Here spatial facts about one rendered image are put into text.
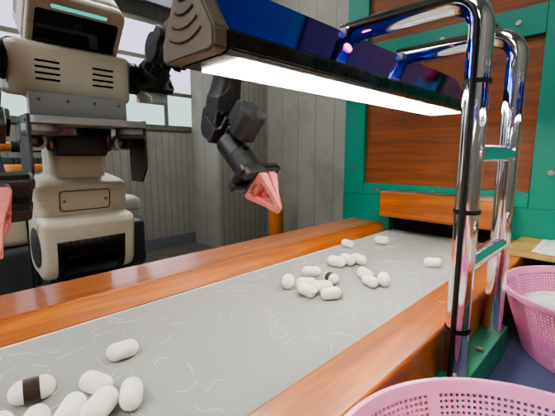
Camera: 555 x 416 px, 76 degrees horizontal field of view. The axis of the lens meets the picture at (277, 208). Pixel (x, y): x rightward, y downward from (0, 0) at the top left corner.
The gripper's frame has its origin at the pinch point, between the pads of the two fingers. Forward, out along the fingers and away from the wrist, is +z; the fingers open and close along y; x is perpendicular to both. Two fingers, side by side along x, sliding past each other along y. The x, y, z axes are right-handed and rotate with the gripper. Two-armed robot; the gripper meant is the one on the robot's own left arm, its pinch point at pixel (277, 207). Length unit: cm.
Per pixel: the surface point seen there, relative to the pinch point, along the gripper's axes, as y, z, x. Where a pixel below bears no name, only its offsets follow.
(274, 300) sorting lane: -11.9, 16.0, 1.5
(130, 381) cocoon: -36.8, 19.7, -4.6
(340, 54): -13.2, 3.2, -31.2
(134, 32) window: 106, -293, 99
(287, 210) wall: 226, -122, 175
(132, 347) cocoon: -33.8, 15.2, 0.3
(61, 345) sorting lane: -38.5, 9.6, 6.9
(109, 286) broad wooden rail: -29.8, 1.7, 10.5
